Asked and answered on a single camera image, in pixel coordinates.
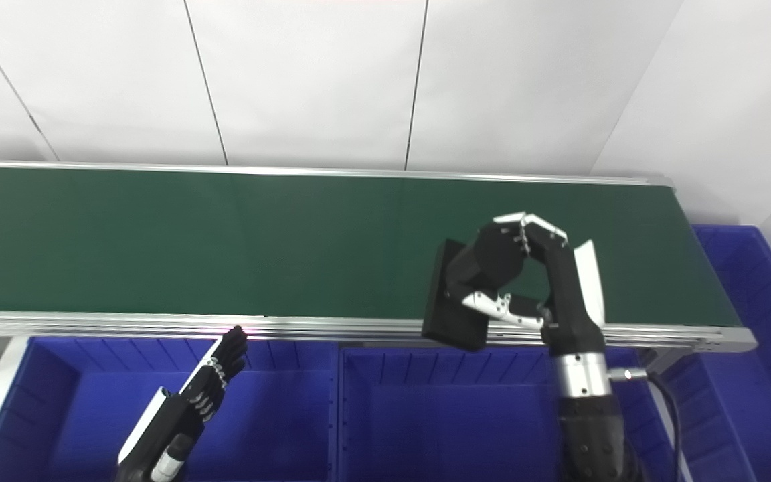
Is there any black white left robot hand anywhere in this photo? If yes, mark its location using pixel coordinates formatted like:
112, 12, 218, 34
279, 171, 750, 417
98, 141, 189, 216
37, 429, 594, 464
116, 326, 249, 482

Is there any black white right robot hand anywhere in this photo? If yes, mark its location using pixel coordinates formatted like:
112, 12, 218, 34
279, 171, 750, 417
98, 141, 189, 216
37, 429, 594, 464
446, 212, 607, 357

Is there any black cylinder-on-block part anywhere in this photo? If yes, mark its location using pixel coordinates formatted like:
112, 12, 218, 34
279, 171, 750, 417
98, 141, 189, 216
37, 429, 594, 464
422, 239, 493, 353

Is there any blue plastic bin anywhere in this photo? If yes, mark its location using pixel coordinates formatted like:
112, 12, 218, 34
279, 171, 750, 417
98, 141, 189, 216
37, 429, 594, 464
337, 345, 677, 482
0, 337, 339, 482
660, 225, 771, 482

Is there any green conveyor belt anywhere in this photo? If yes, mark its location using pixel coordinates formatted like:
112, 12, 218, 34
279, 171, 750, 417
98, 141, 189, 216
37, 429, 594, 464
0, 167, 741, 329
0, 161, 758, 354

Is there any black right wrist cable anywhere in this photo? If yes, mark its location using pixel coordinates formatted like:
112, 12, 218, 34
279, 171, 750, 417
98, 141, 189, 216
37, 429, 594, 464
610, 367, 684, 482

